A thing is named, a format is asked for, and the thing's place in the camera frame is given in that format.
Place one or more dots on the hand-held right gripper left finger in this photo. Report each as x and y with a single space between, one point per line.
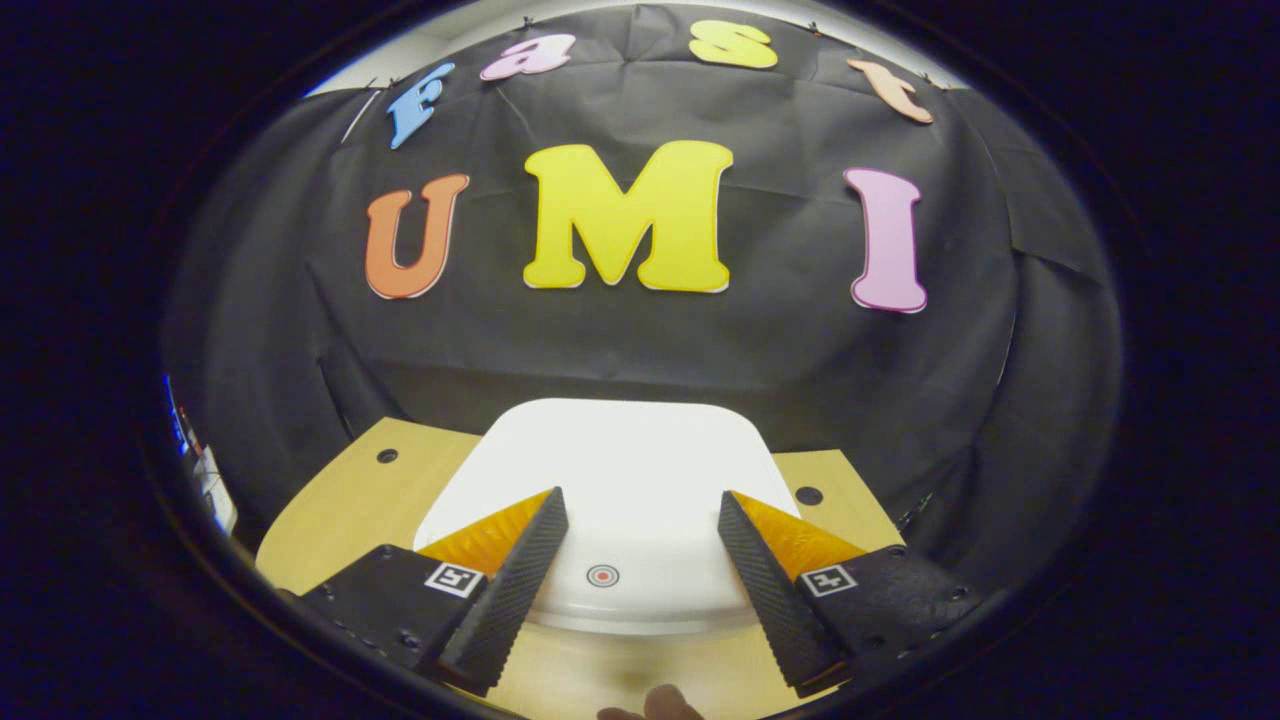
515 590

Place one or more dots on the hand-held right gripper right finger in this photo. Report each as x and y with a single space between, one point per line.
770 590

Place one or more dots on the white desktop garbage bin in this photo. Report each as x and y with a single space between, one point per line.
640 470

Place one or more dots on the wooden desktop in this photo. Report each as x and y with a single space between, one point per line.
340 520

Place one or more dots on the black backdrop cloth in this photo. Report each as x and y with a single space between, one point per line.
780 340

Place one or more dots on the white side table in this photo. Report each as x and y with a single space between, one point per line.
220 500

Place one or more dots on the computer monitor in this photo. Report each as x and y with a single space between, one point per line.
178 420

